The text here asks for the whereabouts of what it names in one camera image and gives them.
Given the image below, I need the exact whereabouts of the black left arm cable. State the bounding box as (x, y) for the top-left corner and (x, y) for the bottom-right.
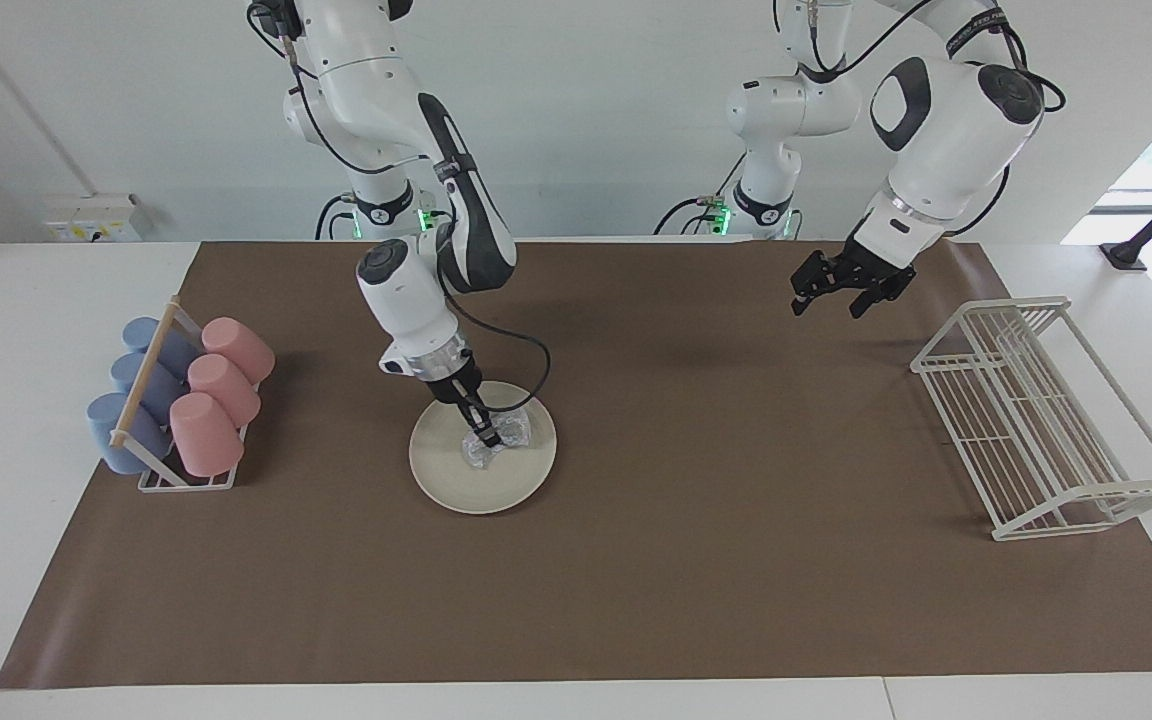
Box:
(776, 0), (1067, 238)

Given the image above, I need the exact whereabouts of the white wall outlet box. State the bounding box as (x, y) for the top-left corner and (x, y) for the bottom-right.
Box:
(44, 193), (153, 243)

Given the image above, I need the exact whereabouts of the cream round plate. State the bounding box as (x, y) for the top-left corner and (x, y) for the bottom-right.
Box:
(409, 381), (558, 516)

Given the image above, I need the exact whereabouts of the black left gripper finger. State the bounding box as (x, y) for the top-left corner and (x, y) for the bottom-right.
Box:
(851, 272), (917, 319)
(791, 250), (837, 317)

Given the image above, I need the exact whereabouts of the blue plastic cup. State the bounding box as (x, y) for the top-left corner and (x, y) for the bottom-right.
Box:
(87, 392), (175, 476)
(122, 317), (201, 379)
(111, 352), (187, 421)

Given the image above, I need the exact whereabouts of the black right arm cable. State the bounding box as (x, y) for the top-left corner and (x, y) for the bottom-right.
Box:
(246, 0), (551, 413)

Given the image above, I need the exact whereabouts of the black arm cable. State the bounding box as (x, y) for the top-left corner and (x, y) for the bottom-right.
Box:
(246, 0), (551, 413)
(776, 0), (1067, 238)

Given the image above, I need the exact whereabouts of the black base power cable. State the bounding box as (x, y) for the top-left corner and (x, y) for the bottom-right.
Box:
(651, 150), (749, 237)
(314, 193), (357, 241)

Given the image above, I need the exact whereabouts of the pink plastic cup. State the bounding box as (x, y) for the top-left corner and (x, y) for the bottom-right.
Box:
(187, 354), (263, 428)
(169, 392), (245, 478)
(201, 317), (276, 385)

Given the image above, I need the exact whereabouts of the brown paper table mat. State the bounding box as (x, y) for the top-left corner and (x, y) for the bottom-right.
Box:
(0, 240), (1152, 690)

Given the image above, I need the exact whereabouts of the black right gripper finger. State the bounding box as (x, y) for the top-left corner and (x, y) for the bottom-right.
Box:
(466, 392), (503, 448)
(454, 398), (489, 446)

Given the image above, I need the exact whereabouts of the white wall cable conduit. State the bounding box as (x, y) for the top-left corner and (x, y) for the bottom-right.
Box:
(0, 0), (99, 198)

